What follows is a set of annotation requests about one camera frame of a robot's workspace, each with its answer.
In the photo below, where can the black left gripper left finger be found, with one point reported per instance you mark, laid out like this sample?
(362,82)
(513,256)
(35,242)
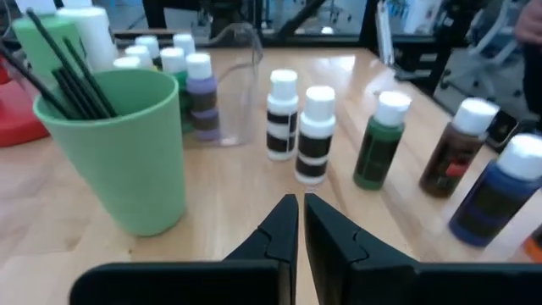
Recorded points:
(281,237)

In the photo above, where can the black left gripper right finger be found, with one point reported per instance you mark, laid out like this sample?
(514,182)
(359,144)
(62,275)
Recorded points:
(330,241)

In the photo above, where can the bright green paint bottle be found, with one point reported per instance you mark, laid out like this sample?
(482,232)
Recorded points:
(379,152)

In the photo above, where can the white paint bottle black label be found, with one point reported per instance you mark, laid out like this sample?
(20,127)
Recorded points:
(315,127)
(184,42)
(282,84)

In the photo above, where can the brown paint bottle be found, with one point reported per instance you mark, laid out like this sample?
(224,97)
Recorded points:
(453,161)

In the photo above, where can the purple paint bottle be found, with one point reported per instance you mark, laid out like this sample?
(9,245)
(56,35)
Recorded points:
(203,93)

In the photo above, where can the blue paint bottle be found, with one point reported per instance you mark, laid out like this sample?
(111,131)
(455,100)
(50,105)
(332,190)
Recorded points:
(495,199)

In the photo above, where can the orange paint bottle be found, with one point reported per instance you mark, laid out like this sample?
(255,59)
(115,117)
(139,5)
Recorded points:
(535,250)

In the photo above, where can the dark green paint bottle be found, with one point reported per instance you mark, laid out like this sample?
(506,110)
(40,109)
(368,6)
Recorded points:
(173,59)

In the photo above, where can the grey paint bottle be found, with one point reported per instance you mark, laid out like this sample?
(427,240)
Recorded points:
(127,62)

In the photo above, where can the clear plastic bin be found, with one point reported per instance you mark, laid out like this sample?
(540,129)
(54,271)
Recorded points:
(241,106)

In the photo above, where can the green plastic cup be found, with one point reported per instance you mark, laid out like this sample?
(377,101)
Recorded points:
(127,169)

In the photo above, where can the black box white labels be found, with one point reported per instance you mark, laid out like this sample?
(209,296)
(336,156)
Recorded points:
(419,59)

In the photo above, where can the black flat pad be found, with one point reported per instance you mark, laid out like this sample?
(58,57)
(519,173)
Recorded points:
(504,127)

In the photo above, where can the grey office chair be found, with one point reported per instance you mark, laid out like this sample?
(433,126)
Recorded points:
(482,51)

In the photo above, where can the red desk lamp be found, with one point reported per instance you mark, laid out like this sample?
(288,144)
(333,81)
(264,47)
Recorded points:
(17,123)

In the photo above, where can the silver metal bracket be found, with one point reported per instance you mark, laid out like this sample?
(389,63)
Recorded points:
(386,38)

